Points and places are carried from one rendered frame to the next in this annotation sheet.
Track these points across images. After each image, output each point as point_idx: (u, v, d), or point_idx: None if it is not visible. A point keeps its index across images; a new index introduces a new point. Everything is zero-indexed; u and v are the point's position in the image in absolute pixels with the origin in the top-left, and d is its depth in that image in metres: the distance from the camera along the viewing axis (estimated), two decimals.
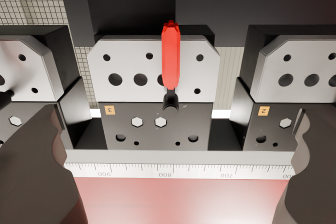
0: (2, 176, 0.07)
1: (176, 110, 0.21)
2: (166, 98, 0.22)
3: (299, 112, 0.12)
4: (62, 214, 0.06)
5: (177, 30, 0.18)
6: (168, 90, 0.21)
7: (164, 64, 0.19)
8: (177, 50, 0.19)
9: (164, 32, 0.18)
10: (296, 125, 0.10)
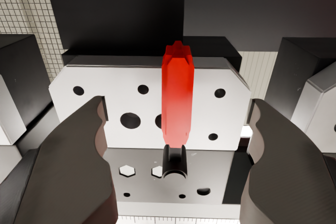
0: (51, 157, 0.07)
1: (184, 178, 0.14)
2: (167, 154, 0.15)
3: (249, 102, 0.13)
4: (96, 204, 0.06)
5: (190, 62, 0.10)
6: (171, 147, 0.13)
7: (165, 113, 0.12)
8: (189, 93, 0.11)
9: (166, 65, 0.10)
10: (249, 115, 0.11)
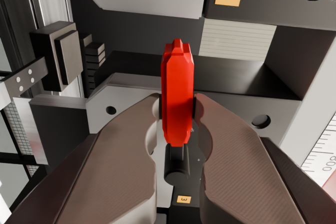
0: (107, 144, 0.08)
1: (186, 177, 0.14)
2: (169, 153, 0.15)
3: None
4: (138, 201, 0.06)
5: (189, 60, 0.10)
6: (172, 146, 0.13)
7: (165, 112, 0.12)
8: (189, 91, 0.11)
9: (165, 63, 0.10)
10: (192, 110, 0.12)
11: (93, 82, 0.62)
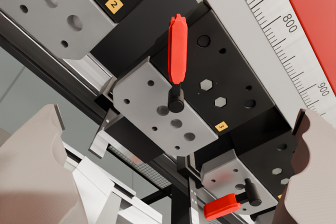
0: (2, 176, 0.07)
1: (182, 105, 0.21)
2: (171, 93, 0.22)
3: (299, 112, 0.12)
4: (62, 214, 0.06)
5: (185, 24, 0.18)
6: (173, 84, 0.21)
7: (170, 58, 0.19)
8: (184, 45, 0.19)
9: (171, 26, 0.18)
10: (296, 125, 0.10)
11: None
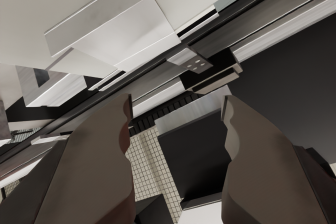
0: (78, 149, 0.08)
1: None
2: None
3: (222, 98, 0.13)
4: (115, 201, 0.06)
5: None
6: None
7: None
8: None
9: None
10: (222, 112, 0.11)
11: (186, 102, 0.63)
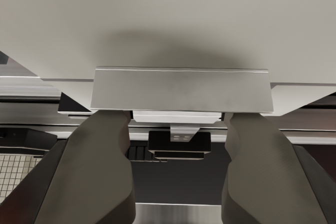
0: (78, 149, 0.08)
1: None
2: None
3: None
4: (115, 201, 0.06)
5: None
6: None
7: None
8: None
9: None
10: (222, 112, 0.11)
11: (129, 151, 0.56)
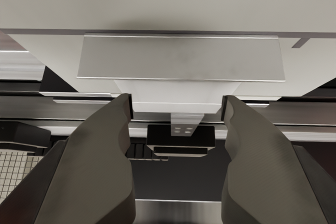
0: (78, 149, 0.08)
1: None
2: None
3: (222, 98, 0.13)
4: (115, 201, 0.06)
5: None
6: None
7: None
8: None
9: None
10: (222, 112, 0.11)
11: (127, 149, 0.53)
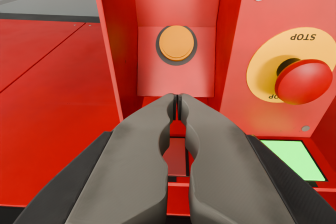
0: (120, 143, 0.08)
1: None
2: None
3: (177, 98, 0.13)
4: (148, 203, 0.06)
5: None
6: None
7: None
8: None
9: None
10: (179, 111, 0.12)
11: None
